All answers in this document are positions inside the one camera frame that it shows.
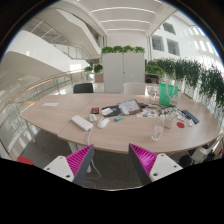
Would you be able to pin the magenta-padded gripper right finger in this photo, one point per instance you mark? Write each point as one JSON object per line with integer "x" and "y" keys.
{"x": 156, "y": 165}

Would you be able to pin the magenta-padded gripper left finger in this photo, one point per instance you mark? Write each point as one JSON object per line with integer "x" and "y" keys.
{"x": 70, "y": 165}

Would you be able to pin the green cat-print tote bag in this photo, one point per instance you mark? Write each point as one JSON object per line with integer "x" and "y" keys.
{"x": 168, "y": 94}

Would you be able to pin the flat round red coaster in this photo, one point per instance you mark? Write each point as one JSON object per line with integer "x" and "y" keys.
{"x": 180, "y": 125}

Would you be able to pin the glass railing with wooden handrail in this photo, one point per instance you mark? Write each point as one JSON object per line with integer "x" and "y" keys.
{"x": 40, "y": 83}

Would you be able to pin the planter with green plants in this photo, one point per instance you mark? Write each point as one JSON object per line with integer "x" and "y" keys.
{"x": 98, "y": 69}

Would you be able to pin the clear white-capped water bottle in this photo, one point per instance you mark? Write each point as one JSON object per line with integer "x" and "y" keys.
{"x": 157, "y": 130}

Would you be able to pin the white office chair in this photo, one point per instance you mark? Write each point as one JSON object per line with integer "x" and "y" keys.
{"x": 134, "y": 88}

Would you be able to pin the blue and green highlighter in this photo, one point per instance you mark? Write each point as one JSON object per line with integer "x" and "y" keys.
{"x": 119, "y": 118}

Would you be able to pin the green plants on cabinet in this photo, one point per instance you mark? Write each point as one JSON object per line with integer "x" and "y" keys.
{"x": 123, "y": 49}

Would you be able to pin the white paper sheet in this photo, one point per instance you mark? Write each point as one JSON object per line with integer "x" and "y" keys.
{"x": 50, "y": 104}

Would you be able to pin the ceiling strip lights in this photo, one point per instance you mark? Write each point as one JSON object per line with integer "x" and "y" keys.
{"x": 123, "y": 9}

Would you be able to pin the white computer mouse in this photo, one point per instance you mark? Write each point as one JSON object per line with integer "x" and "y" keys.
{"x": 103, "y": 122}

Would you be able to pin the colourful sticker sheet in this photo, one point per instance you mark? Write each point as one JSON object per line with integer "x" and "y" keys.
{"x": 146, "y": 114}

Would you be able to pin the white power strip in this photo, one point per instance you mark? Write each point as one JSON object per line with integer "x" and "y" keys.
{"x": 81, "y": 122}

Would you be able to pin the white two-door cabinet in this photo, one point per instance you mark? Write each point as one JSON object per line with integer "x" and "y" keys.
{"x": 123, "y": 72}

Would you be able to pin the red chair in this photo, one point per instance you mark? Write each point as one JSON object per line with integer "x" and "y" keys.
{"x": 25, "y": 160}

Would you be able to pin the dark notebook with white card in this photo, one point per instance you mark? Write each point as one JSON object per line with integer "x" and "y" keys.
{"x": 111, "y": 111}

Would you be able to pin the row of green hedge plants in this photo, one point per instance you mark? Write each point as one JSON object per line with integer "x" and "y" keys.
{"x": 190, "y": 75}

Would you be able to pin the black office chair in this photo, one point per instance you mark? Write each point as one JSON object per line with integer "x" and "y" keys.
{"x": 83, "y": 88}

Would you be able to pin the dark blue keyboard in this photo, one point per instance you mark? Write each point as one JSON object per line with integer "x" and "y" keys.
{"x": 190, "y": 116}

